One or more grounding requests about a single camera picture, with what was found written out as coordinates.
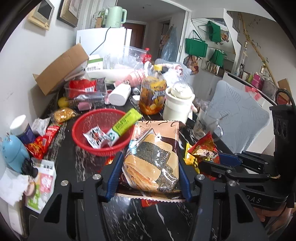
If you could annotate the blue round robot toy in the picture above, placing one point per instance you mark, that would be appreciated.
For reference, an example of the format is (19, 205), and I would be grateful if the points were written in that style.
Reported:
(16, 156)

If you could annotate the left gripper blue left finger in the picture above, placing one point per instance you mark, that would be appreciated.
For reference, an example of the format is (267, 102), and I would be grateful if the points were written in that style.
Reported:
(113, 177)

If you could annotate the small white cartoon packet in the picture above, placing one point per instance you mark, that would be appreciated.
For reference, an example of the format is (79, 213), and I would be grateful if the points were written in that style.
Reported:
(97, 138)

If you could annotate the green white snack pouch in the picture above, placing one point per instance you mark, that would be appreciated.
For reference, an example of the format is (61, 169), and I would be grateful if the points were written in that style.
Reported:
(123, 125)

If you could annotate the red gold candy packets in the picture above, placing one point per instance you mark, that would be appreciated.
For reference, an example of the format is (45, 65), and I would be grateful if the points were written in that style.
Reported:
(39, 147)

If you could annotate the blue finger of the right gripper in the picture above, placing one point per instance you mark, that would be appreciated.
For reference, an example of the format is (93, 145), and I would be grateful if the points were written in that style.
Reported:
(229, 160)
(223, 172)

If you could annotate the clear glass mug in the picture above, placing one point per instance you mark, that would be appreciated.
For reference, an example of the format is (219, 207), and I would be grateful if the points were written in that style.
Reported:
(208, 120)

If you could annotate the iced tea drink bottle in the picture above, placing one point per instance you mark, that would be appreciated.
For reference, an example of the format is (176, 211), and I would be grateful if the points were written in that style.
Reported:
(152, 92)

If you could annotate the brown cardboard box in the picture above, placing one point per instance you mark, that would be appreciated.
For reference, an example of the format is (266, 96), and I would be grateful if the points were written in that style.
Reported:
(70, 63)

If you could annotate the red cartoon snack packet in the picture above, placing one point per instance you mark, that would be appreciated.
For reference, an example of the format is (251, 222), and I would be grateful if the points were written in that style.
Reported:
(204, 150)

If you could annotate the person's right hand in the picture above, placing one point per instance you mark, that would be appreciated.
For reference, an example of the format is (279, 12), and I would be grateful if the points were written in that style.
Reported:
(262, 213)

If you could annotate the white mini fridge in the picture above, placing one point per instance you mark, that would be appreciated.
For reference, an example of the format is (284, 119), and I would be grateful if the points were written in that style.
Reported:
(107, 48)

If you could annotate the pink green sachet pack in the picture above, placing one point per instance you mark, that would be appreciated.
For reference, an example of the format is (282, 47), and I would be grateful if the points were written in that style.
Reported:
(44, 184)

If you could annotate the green electric kettle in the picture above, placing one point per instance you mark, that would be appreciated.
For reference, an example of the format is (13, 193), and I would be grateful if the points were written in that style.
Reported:
(116, 16)

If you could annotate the green felt tote bag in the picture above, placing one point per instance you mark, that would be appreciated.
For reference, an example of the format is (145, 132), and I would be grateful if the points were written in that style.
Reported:
(195, 46)

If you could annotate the red packaged snack bag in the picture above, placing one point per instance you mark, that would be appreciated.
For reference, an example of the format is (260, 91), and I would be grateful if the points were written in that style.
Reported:
(78, 87)

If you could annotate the light grey cushion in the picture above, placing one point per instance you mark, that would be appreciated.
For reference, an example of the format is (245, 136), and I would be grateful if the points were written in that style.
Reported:
(243, 117)

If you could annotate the crumpled white tissue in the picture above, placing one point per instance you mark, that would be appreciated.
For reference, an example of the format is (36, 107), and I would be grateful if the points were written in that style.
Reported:
(13, 185)

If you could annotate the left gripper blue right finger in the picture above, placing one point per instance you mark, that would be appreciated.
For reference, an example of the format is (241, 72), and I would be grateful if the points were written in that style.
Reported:
(184, 184)

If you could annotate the yellow peanut snack bag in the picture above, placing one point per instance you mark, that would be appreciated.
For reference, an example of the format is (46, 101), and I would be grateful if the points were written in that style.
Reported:
(190, 159)

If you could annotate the white lidded ceramic pot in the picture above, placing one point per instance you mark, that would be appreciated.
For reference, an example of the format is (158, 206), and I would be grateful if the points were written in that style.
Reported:
(179, 102)

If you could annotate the white lid blue jar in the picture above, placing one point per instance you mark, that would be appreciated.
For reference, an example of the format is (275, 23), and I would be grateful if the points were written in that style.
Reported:
(21, 128)

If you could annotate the wall intercom panel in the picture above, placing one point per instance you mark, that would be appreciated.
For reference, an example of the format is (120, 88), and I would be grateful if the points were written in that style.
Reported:
(42, 14)

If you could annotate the white cylindrical container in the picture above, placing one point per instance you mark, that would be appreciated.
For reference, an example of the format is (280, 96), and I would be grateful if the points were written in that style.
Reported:
(120, 94)

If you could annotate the framed picture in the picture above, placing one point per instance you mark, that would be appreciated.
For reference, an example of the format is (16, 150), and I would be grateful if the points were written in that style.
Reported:
(69, 11)

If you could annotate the seaweed cracker package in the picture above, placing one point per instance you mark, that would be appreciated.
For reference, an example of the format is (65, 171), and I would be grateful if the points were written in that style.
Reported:
(151, 167)

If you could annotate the cola bottle red cap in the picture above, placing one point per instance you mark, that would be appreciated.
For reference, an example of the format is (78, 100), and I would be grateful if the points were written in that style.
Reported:
(147, 56)

